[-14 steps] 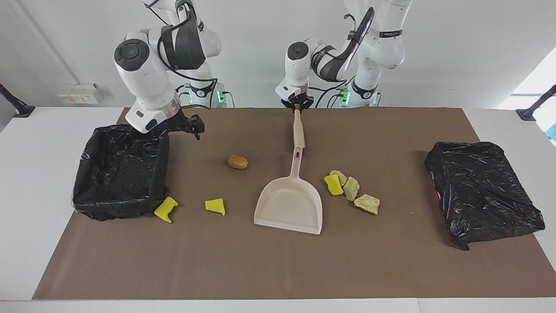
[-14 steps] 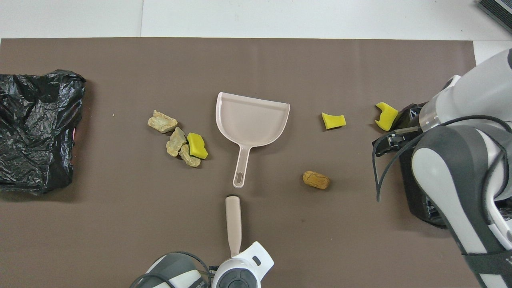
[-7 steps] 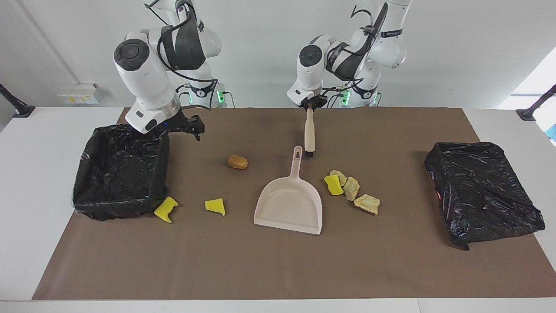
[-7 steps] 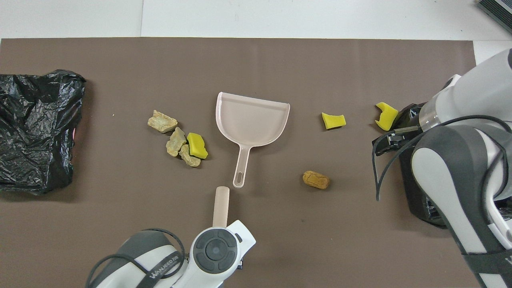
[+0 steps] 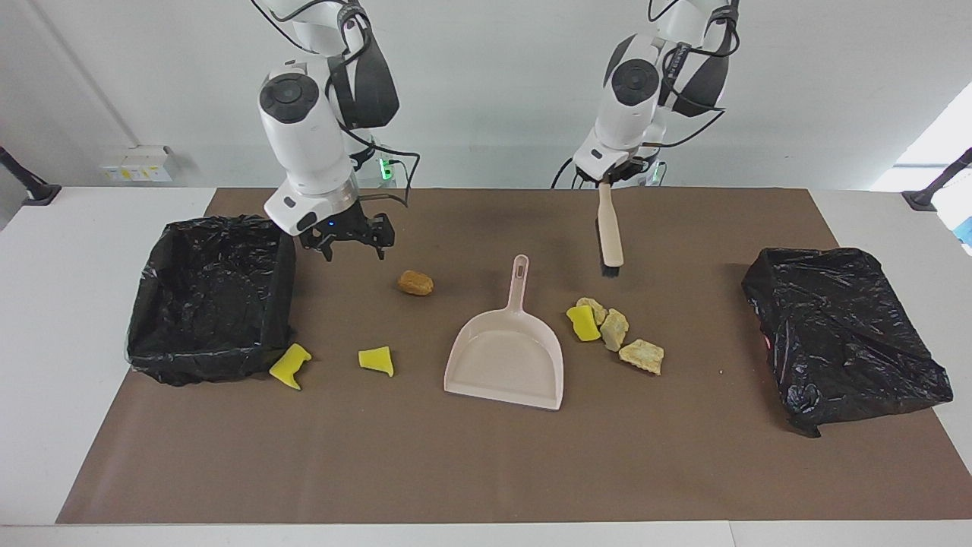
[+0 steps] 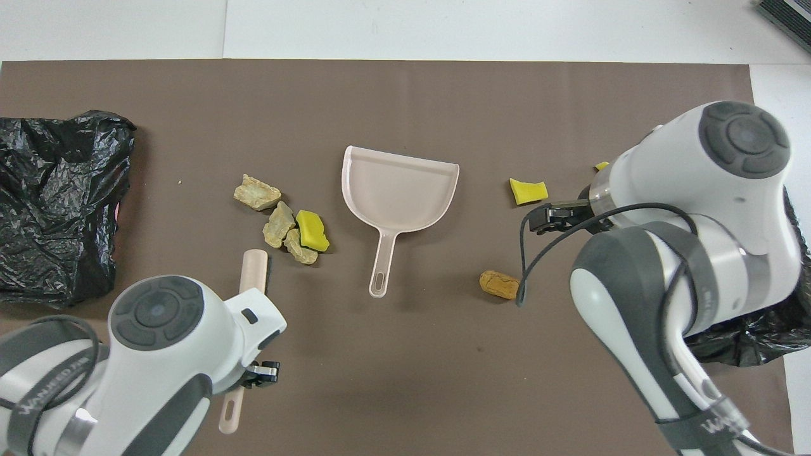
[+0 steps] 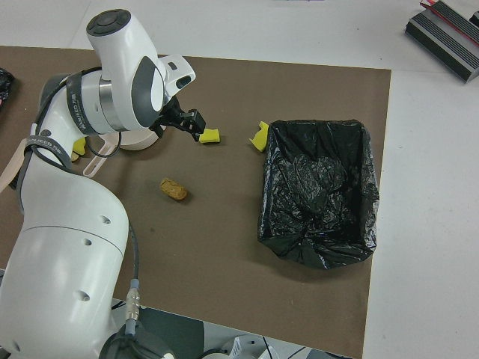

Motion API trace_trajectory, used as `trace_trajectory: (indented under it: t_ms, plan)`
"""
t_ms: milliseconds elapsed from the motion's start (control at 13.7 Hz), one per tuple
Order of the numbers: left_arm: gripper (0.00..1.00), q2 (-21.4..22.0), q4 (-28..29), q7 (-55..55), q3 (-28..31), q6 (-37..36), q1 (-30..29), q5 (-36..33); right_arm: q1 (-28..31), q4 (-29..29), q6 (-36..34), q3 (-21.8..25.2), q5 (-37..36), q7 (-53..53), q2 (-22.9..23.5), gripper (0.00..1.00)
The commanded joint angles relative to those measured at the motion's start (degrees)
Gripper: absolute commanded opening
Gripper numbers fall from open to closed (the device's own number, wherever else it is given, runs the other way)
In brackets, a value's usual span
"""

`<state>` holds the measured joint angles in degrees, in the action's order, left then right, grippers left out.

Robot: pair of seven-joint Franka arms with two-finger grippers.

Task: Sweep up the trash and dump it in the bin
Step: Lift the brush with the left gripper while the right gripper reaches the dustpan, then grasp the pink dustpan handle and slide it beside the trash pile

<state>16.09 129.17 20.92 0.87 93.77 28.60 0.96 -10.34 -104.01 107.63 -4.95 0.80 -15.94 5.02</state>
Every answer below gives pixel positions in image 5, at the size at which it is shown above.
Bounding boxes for rounded yellow sponge piece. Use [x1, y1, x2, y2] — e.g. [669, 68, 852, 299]
[566, 305, 602, 343]

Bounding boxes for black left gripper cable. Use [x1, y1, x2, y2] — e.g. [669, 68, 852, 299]
[645, 0, 741, 149]

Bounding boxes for notched yellow sponge piece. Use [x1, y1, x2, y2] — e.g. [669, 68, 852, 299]
[269, 343, 313, 391]

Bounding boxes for open bin with black bag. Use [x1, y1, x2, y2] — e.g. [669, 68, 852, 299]
[125, 215, 298, 387]

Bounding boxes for white wall socket box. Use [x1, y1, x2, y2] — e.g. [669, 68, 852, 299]
[100, 146, 174, 183]

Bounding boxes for bin wrapped in black bag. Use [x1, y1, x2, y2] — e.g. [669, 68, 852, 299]
[741, 247, 954, 438]

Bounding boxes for beige plastic dustpan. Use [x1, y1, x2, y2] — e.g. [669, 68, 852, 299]
[443, 255, 564, 411]

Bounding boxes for beige hand brush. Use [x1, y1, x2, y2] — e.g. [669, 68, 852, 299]
[596, 181, 625, 278]

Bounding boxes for wedge yellow sponge piece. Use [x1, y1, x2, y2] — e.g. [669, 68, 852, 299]
[358, 346, 395, 378]

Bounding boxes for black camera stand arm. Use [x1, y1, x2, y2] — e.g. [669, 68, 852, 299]
[0, 146, 62, 207]
[902, 148, 972, 212]

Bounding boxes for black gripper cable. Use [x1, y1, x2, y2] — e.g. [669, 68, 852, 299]
[645, 0, 741, 149]
[327, 0, 422, 207]

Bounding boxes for large tan stone chunk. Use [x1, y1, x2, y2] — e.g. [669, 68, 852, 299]
[618, 339, 665, 376]

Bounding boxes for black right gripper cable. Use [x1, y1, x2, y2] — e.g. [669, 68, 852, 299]
[327, 0, 422, 207]

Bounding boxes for black left base cables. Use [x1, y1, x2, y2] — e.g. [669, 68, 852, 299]
[552, 156, 585, 189]

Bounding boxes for brown paper table mat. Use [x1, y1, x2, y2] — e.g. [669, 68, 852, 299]
[55, 188, 972, 525]

